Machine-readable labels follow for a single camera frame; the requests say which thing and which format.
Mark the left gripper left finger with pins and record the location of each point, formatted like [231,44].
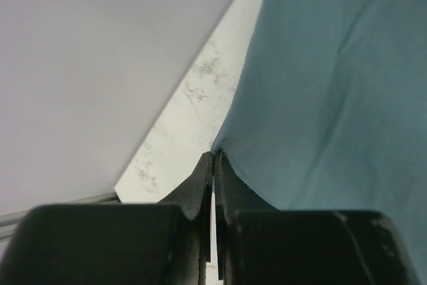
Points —
[190,246]

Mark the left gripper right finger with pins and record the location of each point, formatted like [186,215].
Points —
[231,195]

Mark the blue grey t shirt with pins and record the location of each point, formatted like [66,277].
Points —
[330,109]

